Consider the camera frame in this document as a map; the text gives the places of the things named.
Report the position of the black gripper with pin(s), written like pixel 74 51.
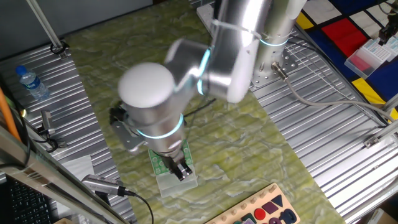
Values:
pixel 172 164

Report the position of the green rack pipette tip box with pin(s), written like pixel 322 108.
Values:
pixel 174 188

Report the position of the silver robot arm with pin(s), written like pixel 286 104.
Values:
pixel 155 124

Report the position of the green marble pattern mat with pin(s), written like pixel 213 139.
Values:
pixel 217 155

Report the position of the teal puzzle piece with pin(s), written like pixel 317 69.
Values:
pixel 247 217

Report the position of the wooden shape puzzle board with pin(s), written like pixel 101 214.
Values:
pixel 256 205

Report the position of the lilac puzzle piece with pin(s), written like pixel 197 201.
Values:
pixel 248 222

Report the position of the red circle puzzle piece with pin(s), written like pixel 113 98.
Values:
pixel 260 214

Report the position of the purple square puzzle piece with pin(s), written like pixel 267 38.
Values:
pixel 270 208

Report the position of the navy triangle puzzle piece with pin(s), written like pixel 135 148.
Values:
pixel 278 200

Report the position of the purple rounded puzzle piece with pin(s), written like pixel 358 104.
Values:
pixel 275 221

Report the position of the navy rounded puzzle piece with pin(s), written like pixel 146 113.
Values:
pixel 280 216

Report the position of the black tool at right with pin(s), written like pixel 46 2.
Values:
pixel 47 121

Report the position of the white power strip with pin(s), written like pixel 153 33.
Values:
pixel 203 15

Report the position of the black keyboard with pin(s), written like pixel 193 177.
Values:
pixel 25 205

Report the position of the clear water bottle blue cap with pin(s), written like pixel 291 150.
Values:
pixel 32 84

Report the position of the orange tube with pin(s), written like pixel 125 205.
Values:
pixel 7 115

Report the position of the slim aluminium pole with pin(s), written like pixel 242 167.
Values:
pixel 44 25

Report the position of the aluminium extrusion bar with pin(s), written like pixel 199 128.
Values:
pixel 385 132
pixel 392 104

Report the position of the brown cardboard box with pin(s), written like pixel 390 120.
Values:
pixel 385 217

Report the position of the red blue yellow cloth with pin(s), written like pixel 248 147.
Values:
pixel 342 34

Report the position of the small white rack tip box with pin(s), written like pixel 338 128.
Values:
pixel 376 51
pixel 393 46

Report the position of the dark robot end tool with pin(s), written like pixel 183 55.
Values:
pixel 388 32

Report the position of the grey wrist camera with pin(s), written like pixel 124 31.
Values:
pixel 127 140

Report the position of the silver depth camera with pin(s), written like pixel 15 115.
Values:
pixel 99 184

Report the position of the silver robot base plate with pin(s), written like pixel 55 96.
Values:
pixel 270 81

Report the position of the grey aluminium frame rail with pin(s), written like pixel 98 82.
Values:
pixel 31 165

